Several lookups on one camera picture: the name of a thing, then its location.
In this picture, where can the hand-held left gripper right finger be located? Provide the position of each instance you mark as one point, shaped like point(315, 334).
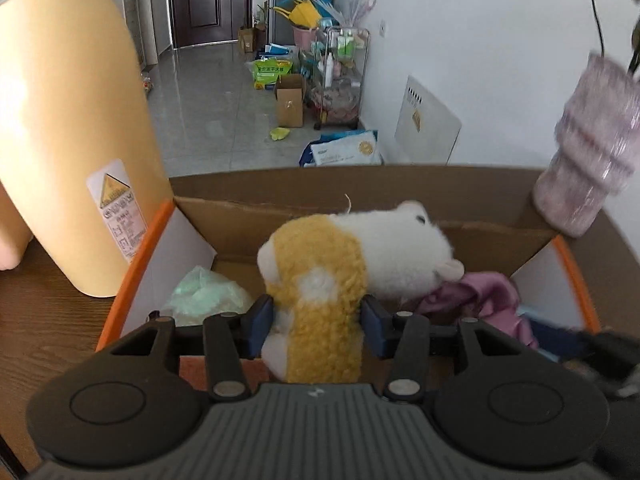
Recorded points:
point(372, 325)

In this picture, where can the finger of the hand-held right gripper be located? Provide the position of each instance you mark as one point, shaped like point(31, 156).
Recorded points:
point(565, 340)

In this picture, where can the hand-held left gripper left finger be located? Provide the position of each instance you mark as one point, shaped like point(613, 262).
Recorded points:
point(260, 322)

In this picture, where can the light green soft toy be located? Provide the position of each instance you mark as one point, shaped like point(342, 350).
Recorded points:
point(210, 292)

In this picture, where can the yellow white plush toy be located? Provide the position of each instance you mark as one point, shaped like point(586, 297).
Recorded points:
point(320, 270)

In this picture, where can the red cardboard box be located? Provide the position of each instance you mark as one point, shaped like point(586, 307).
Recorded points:
point(350, 190)

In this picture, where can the brown sponge cake toy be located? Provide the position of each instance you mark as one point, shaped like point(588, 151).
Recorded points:
point(192, 372)

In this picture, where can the white plastic package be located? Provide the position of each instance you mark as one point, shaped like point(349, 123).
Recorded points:
point(345, 150)

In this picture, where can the purple ribbed vase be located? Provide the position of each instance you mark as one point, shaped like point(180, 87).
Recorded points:
point(585, 160)

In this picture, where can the yellow green cloth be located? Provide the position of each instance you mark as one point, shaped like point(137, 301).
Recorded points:
point(280, 133)

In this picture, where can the white leaning board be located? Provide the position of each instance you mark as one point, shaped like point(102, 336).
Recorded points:
point(427, 125)

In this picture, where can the open brown cardboard box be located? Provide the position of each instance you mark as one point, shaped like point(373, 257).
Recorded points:
point(290, 105)

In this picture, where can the metal trolley rack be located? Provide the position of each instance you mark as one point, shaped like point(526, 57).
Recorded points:
point(340, 85)

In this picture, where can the green printed bag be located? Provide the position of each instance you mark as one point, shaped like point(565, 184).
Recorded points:
point(267, 72)

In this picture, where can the pink hard suitcase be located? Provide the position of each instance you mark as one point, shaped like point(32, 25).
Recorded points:
point(12, 240)

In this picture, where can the yellow thermos jug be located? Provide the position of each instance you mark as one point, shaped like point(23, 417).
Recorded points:
point(75, 110)

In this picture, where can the pink bin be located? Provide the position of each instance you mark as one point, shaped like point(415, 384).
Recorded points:
point(302, 37)

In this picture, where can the blue yellow bags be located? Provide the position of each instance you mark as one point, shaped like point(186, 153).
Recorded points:
point(302, 12)

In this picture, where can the purple feather decoration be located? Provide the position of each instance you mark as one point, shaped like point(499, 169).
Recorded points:
point(360, 5)

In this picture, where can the dark brown entrance door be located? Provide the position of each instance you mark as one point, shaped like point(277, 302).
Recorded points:
point(200, 0)

